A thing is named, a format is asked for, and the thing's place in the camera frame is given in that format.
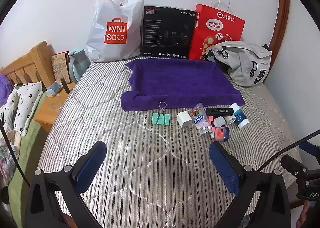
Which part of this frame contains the pink blue vaseline jar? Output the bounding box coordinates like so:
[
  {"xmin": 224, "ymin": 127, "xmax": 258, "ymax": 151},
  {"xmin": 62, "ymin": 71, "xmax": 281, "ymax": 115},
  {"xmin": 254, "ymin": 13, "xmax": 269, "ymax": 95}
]
[{"xmin": 214, "ymin": 127, "xmax": 230, "ymax": 142}]

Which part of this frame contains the white blue cylindrical bottle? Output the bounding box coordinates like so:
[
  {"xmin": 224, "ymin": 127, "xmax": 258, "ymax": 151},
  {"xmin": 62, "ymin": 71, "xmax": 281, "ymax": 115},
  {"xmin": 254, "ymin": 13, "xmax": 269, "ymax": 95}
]
[{"xmin": 229, "ymin": 103, "xmax": 249, "ymax": 129}]

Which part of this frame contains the small white roll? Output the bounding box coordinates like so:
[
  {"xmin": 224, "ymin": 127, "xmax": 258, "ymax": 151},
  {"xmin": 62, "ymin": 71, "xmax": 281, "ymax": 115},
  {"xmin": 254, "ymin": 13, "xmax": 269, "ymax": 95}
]
[{"xmin": 224, "ymin": 115, "xmax": 236, "ymax": 125}]

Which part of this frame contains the pink tube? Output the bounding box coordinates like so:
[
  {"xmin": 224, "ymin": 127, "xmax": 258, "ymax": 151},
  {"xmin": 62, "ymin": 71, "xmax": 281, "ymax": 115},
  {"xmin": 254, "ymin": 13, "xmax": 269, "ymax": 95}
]
[{"xmin": 208, "ymin": 116, "xmax": 215, "ymax": 139}]

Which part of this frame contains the small white cube adapter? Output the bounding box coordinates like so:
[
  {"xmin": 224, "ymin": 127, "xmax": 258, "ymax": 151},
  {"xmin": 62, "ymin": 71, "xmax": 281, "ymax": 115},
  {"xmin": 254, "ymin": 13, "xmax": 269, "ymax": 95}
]
[{"xmin": 213, "ymin": 116, "xmax": 226, "ymax": 128}]

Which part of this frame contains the black rectangular stick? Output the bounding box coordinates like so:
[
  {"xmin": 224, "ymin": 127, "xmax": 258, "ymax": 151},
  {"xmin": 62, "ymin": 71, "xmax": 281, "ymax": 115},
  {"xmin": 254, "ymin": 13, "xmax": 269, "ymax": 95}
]
[{"xmin": 205, "ymin": 108, "xmax": 234, "ymax": 116}]

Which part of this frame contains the clear hand sanitizer bottle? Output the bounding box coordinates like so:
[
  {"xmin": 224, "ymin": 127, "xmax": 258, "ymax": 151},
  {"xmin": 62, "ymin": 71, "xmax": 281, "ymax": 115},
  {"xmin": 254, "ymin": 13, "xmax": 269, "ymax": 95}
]
[{"xmin": 190, "ymin": 103, "xmax": 212, "ymax": 136}]

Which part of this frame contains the white USB charger plug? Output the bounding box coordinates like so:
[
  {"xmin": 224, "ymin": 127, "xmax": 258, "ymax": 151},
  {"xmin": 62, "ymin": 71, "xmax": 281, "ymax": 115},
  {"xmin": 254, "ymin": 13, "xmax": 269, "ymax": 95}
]
[{"xmin": 176, "ymin": 111, "xmax": 193, "ymax": 128}]

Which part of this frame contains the teal binder clip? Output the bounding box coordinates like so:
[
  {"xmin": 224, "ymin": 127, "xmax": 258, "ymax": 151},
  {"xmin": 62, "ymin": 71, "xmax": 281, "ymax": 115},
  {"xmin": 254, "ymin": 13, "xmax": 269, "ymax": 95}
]
[{"xmin": 151, "ymin": 101, "xmax": 170, "ymax": 126}]

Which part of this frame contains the person's right hand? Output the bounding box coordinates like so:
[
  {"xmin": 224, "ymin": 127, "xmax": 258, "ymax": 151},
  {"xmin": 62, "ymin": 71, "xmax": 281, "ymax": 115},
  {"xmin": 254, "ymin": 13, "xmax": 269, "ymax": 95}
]
[{"xmin": 296, "ymin": 201, "xmax": 312, "ymax": 228}]

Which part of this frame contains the wooden nightstand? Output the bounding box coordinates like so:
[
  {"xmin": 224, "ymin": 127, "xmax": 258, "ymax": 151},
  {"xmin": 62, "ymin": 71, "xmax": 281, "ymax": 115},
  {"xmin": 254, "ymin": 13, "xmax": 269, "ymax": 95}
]
[{"xmin": 34, "ymin": 89, "xmax": 68, "ymax": 133}]

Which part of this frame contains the small clear box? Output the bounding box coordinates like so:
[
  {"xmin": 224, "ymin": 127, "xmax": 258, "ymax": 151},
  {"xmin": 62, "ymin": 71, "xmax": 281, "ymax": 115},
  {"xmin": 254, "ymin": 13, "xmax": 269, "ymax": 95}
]
[{"xmin": 46, "ymin": 81, "xmax": 62, "ymax": 97}]

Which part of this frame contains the purple plush toy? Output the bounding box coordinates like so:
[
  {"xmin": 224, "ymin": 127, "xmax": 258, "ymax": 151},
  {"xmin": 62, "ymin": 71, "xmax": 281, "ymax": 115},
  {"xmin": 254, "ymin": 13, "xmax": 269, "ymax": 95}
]
[{"xmin": 0, "ymin": 74, "xmax": 12, "ymax": 106}]

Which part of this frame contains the grey Nike waist bag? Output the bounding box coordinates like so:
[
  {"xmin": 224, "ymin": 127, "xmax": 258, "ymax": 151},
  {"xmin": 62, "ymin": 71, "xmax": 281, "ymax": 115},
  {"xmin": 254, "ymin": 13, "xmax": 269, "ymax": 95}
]
[{"xmin": 205, "ymin": 41, "xmax": 272, "ymax": 87}]

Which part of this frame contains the wooden headboard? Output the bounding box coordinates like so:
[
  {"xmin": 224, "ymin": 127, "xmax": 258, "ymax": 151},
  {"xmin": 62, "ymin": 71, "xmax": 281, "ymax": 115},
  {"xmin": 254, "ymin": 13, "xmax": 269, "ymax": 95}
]
[{"xmin": 1, "ymin": 41, "xmax": 55, "ymax": 87}]

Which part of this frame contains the patterned notebook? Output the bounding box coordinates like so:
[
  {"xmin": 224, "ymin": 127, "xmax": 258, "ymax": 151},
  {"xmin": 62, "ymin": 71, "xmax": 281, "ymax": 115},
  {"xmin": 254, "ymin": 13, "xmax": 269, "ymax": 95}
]
[{"xmin": 51, "ymin": 51, "xmax": 72, "ymax": 84}]

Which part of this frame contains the teal kettle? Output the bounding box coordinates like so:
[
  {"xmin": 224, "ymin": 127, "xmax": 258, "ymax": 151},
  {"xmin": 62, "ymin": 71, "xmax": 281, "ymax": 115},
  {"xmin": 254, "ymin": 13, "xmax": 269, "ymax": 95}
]
[{"xmin": 68, "ymin": 49, "xmax": 91, "ymax": 83}]

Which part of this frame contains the purple towel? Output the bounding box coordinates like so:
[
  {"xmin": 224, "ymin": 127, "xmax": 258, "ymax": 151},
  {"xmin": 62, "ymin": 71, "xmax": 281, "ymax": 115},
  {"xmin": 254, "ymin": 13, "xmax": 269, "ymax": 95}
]
[{"xmin": 121, "ymin": 58, "xmax": 245, "ymax": 112}]

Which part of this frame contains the white Miniso plastic bag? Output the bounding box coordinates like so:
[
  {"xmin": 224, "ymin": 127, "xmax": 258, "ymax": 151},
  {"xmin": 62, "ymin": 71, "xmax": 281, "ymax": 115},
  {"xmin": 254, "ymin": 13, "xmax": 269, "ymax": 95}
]
[{"xmin": 86, "ymin": 0, "xmax": 144, "ymax": 62}]

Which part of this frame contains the red paper shopping bag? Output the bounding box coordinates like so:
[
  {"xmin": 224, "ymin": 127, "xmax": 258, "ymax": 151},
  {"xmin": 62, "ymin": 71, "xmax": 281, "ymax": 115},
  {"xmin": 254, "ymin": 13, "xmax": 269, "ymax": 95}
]
[{"xmin": 189, "ymin": 0, "xmax": 245, "ymax": 60}]

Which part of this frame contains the black headset box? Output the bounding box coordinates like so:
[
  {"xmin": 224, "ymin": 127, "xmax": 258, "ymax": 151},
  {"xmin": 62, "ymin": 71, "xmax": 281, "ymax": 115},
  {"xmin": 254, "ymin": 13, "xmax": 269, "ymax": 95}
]
[{"xmin": 141, "ymin": 6, "xmax": 196, "ymax": 60}]

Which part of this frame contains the black cable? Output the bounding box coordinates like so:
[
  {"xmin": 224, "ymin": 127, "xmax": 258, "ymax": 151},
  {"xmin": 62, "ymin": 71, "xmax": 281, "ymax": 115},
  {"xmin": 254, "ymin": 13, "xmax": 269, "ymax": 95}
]
[{"xmin": 256, "ymin": 129, "xmax": 320, "ymax": 173}]

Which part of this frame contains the wooden door frame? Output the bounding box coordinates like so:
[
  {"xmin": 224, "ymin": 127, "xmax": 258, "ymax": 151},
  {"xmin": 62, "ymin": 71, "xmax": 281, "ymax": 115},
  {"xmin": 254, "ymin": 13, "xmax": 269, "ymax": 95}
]
[{"xmin": 269, "ymin": 0, "xmax": 290, "ymax": 68}]

